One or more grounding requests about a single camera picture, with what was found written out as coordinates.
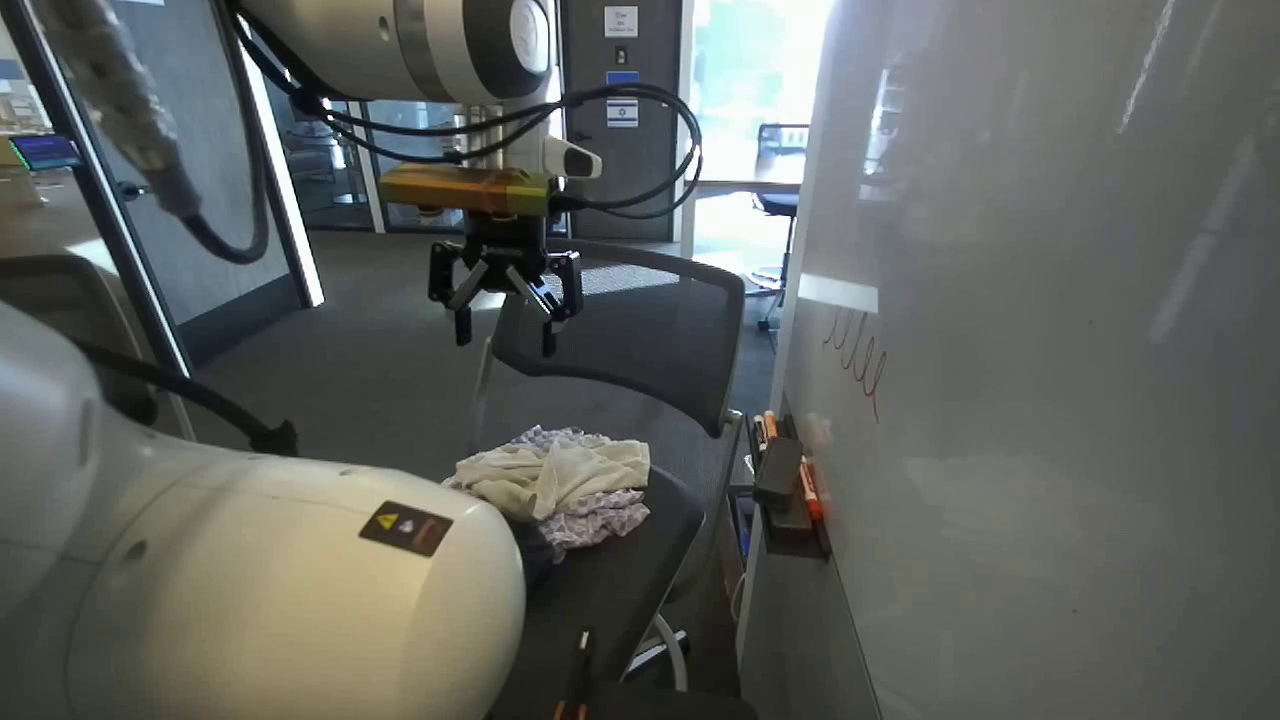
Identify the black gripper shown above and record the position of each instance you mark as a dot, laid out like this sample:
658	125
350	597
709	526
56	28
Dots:
507	259

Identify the black whiteboard eraser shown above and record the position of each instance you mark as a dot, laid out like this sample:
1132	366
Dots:
777	464

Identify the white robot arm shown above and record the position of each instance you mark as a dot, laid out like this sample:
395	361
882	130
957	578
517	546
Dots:
152	578

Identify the large whiteboard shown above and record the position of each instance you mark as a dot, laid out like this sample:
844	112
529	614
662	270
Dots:
1032	348

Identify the black mesh office chair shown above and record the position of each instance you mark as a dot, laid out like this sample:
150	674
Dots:
650	333

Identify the crumpled white cloth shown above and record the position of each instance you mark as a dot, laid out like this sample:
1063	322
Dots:
579	491

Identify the black pen on seat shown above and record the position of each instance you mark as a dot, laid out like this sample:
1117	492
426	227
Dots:
579	683

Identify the dark marker tray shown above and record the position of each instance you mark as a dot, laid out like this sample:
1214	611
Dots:
786	528

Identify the orange marker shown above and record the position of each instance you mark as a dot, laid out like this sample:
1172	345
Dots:
810	492

